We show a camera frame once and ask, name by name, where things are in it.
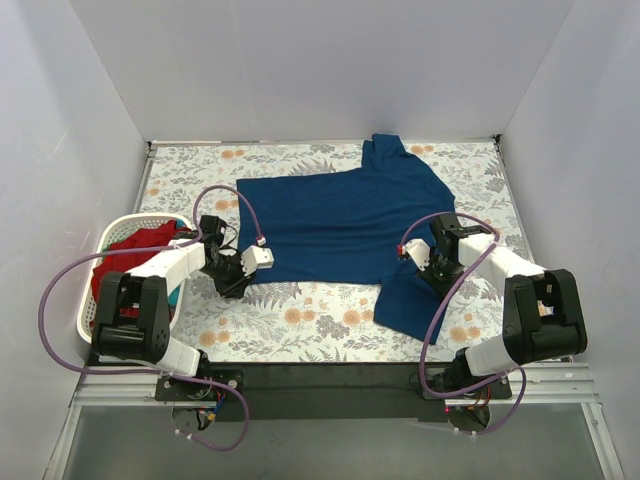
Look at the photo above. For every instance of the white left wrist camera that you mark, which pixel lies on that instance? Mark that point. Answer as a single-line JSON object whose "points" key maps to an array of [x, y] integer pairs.
{"points": [[257, 257]]}

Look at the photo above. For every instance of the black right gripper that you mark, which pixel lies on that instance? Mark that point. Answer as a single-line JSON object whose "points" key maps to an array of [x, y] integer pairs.
{"points": [[435, 272]]}

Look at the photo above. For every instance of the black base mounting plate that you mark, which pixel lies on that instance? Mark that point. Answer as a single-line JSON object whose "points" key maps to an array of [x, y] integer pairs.
{"points": [[319, 391]]}

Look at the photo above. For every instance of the aluminium frame rail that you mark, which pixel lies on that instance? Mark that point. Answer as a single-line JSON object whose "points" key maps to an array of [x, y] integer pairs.
{"points": [[547, 383]]}

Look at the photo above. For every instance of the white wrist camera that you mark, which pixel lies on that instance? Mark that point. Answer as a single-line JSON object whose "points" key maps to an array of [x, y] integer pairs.
{"points": [[418, 251], [257, 257]]}

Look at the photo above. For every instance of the dark blue t shirt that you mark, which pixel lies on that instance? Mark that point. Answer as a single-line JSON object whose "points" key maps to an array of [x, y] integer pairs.
{"points": [[345, 227]]}

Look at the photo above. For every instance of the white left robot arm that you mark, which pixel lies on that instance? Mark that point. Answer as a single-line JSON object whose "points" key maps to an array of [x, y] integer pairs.
{"points": [[132, 320]]}

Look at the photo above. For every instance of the floral patterned table cloth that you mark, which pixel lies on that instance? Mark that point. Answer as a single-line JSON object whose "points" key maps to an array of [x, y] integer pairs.
{"points": [[290, 322]]}

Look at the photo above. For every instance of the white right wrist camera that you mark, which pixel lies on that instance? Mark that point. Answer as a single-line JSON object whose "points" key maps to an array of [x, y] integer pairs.
{"points": [[418, 251]]}

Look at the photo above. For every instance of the teal t shirt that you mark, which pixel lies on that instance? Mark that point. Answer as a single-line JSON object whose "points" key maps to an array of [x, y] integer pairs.
{"points": [[172, 297]]}

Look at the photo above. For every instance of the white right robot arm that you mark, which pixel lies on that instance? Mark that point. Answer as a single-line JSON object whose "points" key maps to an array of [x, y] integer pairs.
{"points": [[542, 316]]}

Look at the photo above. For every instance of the red t shirt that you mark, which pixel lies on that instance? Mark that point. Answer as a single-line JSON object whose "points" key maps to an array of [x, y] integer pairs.
{"points": [[140, 238]]}

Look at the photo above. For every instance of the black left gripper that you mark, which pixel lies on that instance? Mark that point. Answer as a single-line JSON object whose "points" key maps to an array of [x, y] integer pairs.
{"points": [[233, 279]]}

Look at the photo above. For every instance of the white plastic laundry basket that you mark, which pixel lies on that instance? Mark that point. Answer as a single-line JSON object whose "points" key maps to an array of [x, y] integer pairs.
{"points": [[117, 231]]}

